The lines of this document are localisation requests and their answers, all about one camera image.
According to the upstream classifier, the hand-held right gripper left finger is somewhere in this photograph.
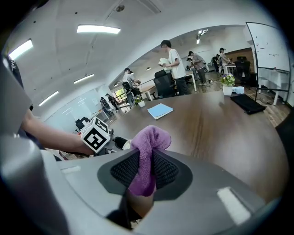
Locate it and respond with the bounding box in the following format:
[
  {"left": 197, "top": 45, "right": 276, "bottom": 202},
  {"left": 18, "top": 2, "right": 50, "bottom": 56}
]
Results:
[{"left": 56, "top": 148, "right": 141, "bottom": 218}]

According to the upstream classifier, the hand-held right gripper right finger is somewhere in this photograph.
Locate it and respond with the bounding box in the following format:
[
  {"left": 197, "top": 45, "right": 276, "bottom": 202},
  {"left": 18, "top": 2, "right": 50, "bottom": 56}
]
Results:
[{"left": 134, "top": 148, "right": 266, "bottom": 235}]

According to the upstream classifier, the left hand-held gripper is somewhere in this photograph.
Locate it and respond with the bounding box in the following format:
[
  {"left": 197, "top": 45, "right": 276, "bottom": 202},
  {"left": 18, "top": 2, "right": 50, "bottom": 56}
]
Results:
[{"left": 79, "top": 116, "right": 130, "bottom": 155}]

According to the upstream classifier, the purple cloth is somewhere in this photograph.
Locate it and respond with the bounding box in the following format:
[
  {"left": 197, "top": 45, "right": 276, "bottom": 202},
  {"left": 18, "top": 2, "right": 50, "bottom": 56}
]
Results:
[{"left": 127, "top": 125, "right": 172, "bottom": 197}]

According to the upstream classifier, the person's left forearm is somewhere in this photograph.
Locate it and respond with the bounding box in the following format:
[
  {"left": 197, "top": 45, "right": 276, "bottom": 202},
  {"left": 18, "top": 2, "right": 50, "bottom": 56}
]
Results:
[{"left": 22, "top": 109, "right": 95, "bottom": 156}]

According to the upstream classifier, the wooden table with white legs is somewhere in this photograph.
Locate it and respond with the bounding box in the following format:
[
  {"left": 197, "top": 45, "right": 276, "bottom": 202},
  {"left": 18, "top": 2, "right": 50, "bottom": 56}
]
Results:
[
  {"left": 140, "top": 84, "right": 157, "bottom": 101},
  {"left": 183, "top": 70, "right": 198, "bottom": 92}
]

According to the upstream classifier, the potted purple flowers white pot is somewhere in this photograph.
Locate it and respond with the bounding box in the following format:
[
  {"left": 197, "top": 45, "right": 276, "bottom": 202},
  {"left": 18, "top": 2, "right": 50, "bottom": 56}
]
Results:
[
  {"left": 220, "top": 73, "right": 236, "bottom": 96},
  {"left": 134, "top": 95, "right": 146, "bottom": 108}
]

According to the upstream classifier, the light blue notebook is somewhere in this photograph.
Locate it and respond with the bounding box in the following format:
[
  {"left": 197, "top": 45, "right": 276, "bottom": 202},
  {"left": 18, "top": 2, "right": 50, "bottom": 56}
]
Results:
[{"left": 147, "top": 103, "right": 175, "bottom": 120}]

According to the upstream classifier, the black high-back office chair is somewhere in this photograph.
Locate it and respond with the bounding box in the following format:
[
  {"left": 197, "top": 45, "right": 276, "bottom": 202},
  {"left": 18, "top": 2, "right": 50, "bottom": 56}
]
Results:
[{"left": 153, "top": 69, "right": 177, "bottom": 99}]

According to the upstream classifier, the long ceiling light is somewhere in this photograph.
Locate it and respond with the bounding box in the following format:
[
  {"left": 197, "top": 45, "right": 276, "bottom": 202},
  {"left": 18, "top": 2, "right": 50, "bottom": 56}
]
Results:
[
  {"left": 76, "top": 24, "right": 121, "bottom": 34},
  {"left": 8, "top": 39, "right": 34, "bottom": 60},
  {"left": 38, "top": 91, "right": 59, "bottom": 106},
  {"left": 73, "top": 73, "right": 95, "bottom": 84}
]

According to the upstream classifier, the black tablet sleeve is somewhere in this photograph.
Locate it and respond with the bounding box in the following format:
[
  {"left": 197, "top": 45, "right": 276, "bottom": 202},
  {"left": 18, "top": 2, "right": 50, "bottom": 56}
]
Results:
[{"left": 230, "top": 94, "right": 267, "bottom": 115}]

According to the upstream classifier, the whiteboard on black stand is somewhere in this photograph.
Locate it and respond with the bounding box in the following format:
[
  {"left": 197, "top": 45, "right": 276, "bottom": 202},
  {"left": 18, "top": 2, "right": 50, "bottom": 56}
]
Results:
[{"left": 245, "top": 22, "right": 292, "bottom": 106}]

